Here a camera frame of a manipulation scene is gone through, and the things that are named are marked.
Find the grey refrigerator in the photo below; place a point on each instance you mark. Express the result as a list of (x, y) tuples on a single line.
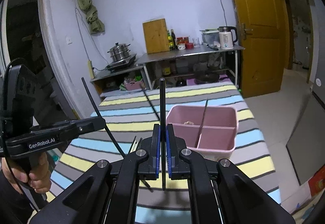
[(306, 143)]

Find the black induction cooker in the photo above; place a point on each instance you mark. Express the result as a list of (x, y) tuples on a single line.
[(122, 63)]

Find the pink plastic utensil holder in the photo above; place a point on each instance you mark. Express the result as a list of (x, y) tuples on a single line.
[(217, 140)]

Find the yellow wooden door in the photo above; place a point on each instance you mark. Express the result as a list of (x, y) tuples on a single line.
[(262, 34)]

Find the stainless steel steamer pot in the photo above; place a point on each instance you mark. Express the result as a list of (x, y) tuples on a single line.
[(119, 52)]

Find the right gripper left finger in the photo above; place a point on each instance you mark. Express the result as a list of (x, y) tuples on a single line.
[(149, 167)]

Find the dark oil bottle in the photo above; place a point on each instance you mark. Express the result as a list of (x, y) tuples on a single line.
[(173, 39)]

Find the person's left hand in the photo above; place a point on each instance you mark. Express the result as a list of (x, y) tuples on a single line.
[(38, 178)]

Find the clear storage container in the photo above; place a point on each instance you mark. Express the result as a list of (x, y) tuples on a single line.
[(210, 37)]

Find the pink storage basket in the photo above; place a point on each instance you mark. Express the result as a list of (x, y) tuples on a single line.
[(134, 85)]

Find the wooden cutting board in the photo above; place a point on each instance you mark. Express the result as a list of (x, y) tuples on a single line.
[(155, 34)]

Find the black chopstick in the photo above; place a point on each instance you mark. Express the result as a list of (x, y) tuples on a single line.
[(122, 153), (163, 131), (201, 124), (150, 103)]

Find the low wooden side shelf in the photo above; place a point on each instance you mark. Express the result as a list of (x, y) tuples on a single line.
[(110, 81)]

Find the striped tablecloth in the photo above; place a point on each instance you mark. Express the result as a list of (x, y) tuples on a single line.
[(219, 191)]

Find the white electric kettle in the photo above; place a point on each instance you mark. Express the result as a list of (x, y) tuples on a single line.
[(227, 36)]

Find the red lidded jar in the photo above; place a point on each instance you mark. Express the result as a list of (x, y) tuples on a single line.
[(180, 42)]

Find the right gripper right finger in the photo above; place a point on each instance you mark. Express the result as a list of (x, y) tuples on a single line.
[(177, 168)]

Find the metal kitchen shelf table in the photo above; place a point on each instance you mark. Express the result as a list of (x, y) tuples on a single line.
[(193, 56)]

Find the green hanging cloth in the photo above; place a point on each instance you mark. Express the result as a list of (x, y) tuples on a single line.
[(91, 15)]

